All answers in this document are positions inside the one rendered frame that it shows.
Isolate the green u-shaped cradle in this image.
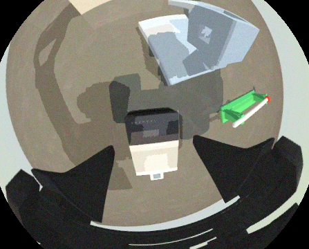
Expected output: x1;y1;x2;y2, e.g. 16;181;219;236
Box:
219;89;267;122

